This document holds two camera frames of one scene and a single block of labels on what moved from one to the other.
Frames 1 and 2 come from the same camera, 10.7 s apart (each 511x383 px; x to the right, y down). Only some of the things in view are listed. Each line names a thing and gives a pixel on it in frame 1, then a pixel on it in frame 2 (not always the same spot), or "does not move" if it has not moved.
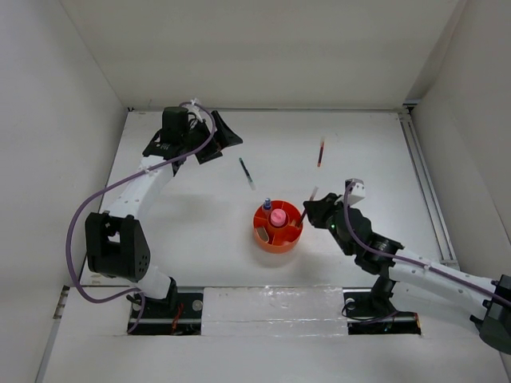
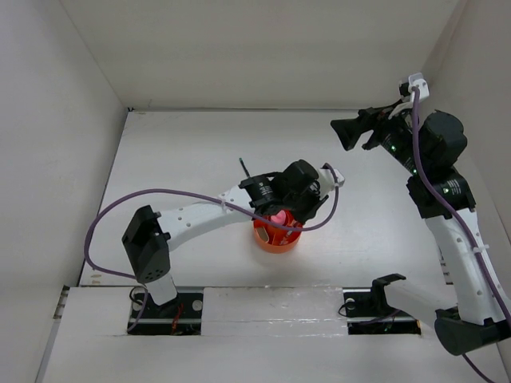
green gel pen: [247, 175] does not move
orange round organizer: [276, 230] does not move
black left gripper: [223, 138] → [316, 201]
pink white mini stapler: [262, 234] does not move
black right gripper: [317, 210] → [377, 118]
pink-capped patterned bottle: [278, 217] does not move
